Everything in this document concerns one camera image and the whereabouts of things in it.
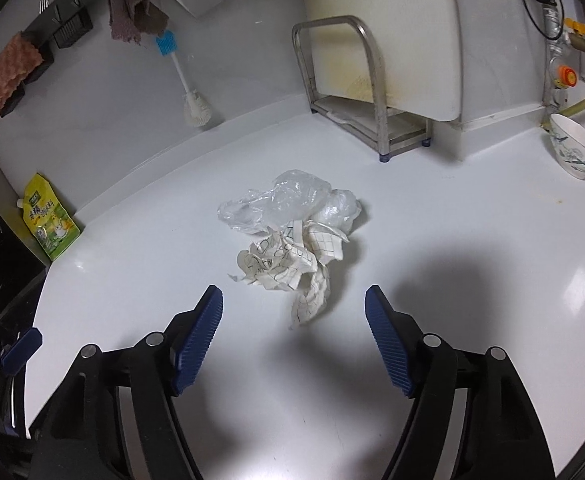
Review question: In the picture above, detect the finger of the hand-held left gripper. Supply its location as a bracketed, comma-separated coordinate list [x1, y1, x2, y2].
[0, 327, 43, 376]

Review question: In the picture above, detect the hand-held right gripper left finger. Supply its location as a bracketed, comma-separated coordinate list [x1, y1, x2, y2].
[30, 284, 224, 480]

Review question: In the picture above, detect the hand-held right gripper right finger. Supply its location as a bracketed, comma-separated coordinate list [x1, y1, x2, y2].
[363, 284, 555, 480]

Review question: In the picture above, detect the checked paper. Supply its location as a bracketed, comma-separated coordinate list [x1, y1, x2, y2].
[228, 219, 350, 331]

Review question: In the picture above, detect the clear plastic bag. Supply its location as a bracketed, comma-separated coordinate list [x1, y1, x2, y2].
[217, 170, 363, 236]

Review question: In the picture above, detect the yellow seasoning pouch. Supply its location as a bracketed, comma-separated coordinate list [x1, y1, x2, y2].
[16, 172, 82, 262]

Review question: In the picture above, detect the white bottle brush blue top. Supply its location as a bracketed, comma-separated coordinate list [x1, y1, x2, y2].
[155, 30, 213, 128]

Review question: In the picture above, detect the stainless steel rack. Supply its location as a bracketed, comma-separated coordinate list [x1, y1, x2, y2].
[292, 16, 433, 163]

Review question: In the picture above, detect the white patterned bowl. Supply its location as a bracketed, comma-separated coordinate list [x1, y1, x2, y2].
[549, 112, 585, 182]

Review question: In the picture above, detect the orange waffle cloth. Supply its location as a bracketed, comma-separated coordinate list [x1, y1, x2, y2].
[0, 32, 44, 136]

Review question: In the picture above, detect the white cutting board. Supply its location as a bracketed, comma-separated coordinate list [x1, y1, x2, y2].
[302, 0, 465, 122]

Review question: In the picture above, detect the brown hanging cloth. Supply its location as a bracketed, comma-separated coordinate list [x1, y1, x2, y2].
[108, 0, 169, 43]

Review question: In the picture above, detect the metal gas pipe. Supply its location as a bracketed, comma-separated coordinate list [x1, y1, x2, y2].
[531, 0, 573, 128]

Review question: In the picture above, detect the grey wall rail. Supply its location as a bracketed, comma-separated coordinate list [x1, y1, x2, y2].
[0, 0, 148, 68]

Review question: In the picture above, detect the yellow handled gas valve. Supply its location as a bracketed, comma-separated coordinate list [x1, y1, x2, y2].
[562, 17, 585, 53]

